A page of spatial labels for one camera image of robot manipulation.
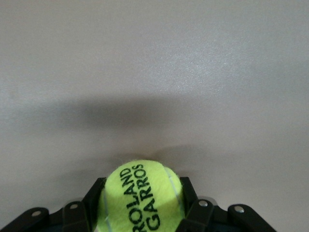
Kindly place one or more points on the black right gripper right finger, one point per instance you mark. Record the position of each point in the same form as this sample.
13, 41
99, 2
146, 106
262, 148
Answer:
205, 217

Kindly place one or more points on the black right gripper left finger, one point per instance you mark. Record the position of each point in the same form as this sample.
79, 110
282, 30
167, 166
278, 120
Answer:
72, 217

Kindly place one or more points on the yellow Roland Garros tennis ball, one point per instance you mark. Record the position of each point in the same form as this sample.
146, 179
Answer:
144, 193

